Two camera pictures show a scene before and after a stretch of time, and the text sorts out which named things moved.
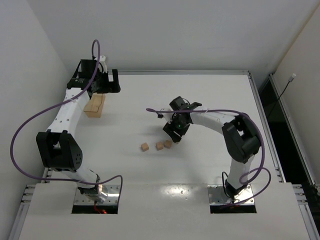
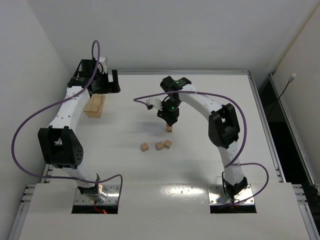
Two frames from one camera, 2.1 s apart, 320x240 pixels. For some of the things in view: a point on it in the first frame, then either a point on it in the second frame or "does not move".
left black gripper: [110, 81] does not move
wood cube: [145, 147] does not move
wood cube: [167, 143] does not move
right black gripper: [173, 130] -> [169, 114]
